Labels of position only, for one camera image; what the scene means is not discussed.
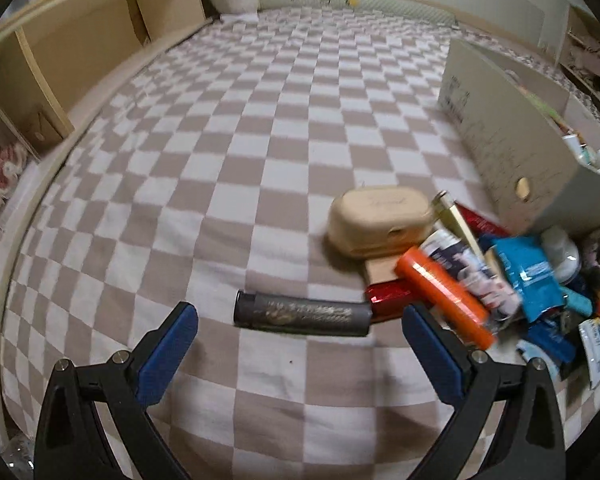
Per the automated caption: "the framed red white decoration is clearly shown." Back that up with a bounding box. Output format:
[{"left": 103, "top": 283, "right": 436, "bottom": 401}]
[{"left": 0, "top": 85, "right": 36, "bottom": 241}]

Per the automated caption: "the dark grey printed lighter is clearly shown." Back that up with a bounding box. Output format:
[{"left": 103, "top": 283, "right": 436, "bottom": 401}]
[{"left": 233, "top": 290, "right": 372, "bottom": 337}]

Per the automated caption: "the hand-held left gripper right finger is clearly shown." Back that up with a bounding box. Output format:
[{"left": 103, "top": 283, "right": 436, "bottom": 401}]
[{"left": 401, "top": 302, "right": 566, "bottom": 480}]

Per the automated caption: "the light wooden card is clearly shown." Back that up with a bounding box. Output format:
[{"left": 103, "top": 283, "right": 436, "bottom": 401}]
[{"left": 366, "top": 256, "right": 406, "bottom": 288}]

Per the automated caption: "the beige white checkered blanket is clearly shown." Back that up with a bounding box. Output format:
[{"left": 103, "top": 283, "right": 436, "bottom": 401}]
[{"left": 0, "top": 7, "right": 600, "bottom": 480}]

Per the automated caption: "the white printed packet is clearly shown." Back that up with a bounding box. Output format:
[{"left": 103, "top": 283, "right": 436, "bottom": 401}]
[{"left": 419, "top": 230, "right": 523, "bottom": 321}]

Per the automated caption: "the open wardrobe shelf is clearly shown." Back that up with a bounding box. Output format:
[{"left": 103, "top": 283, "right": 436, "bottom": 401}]
[{"left": 560, "top": 5, "right": 600, "bottom": 136}]

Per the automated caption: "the white round container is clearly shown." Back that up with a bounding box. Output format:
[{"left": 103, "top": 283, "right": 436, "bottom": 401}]
[{"left": 540, "top": 226, "right": 581, "bottom": 283}]

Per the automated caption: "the red lighter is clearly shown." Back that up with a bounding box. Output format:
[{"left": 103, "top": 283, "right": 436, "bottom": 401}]
[{"left": 364, "top": 280, "right": 421, "bottom": 323}]

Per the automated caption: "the large white storage box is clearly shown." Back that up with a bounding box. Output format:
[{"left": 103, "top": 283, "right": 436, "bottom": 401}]
[{"left": 437, "top": 37, "right": 600, "bottom": 236}]

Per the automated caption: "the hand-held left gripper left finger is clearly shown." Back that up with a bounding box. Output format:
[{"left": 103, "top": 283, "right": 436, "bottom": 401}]
[{"left": 34, "top": 301, "right": 199, "bottom": 480}]

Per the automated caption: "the wooden bed shelf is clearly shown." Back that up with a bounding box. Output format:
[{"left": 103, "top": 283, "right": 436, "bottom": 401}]
[{"left": 0, "top": 0, "right": 211, "bottom": 161}]

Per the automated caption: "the orange tube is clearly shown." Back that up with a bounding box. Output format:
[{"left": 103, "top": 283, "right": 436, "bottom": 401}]
[{"left": 395, "top": 247, "right": 497, "bottom": 350}]

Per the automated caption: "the pale green bolster pillow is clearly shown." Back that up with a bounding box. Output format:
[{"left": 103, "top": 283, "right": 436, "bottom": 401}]
[{"left": 257, "top": 0, "right": 461, "bottom": 28}]

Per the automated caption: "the small brown box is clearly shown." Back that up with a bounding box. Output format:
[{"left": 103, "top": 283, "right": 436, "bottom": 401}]
[{"left": 27, "top": 110, "right": 63, "bottom": 146}]

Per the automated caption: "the beige earbuds case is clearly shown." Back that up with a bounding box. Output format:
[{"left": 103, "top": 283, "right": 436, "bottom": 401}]
[{"left": 327, "top": 187, "right": 436, "bottom": 258}]

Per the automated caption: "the white blue wipe packet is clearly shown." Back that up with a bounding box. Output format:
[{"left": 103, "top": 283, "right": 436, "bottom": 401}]
[{"left": 577, "top": 317, "right": 600, "bottom": 391}]

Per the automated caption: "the gold lighter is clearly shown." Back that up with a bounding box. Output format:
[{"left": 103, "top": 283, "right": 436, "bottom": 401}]
[{"left": 431, "top": 190, "right": 486, "bottom": 261}]

